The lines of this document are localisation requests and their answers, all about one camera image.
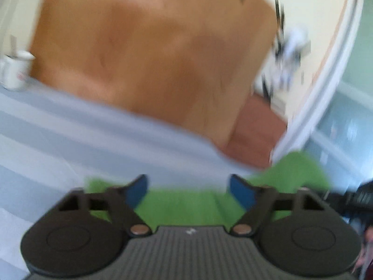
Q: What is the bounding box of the navy green striped sweater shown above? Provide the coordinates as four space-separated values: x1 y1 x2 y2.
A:
83 150 333 228

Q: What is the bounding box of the white framed glass door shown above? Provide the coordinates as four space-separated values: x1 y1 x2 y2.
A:
270 0 373 194

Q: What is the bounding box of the striped light blue bedsheet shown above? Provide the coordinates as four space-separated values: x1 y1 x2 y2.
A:
0 77 282 280

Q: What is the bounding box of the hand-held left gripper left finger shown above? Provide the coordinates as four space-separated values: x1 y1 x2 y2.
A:
58 174 152 237

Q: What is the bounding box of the white mug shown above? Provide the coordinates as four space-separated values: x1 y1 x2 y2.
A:
0 49 36 92

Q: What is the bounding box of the black cluttered rack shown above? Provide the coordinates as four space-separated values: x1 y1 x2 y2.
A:
261 0 313 101

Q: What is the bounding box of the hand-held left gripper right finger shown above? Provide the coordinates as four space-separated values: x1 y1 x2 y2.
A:
229 173 330 237

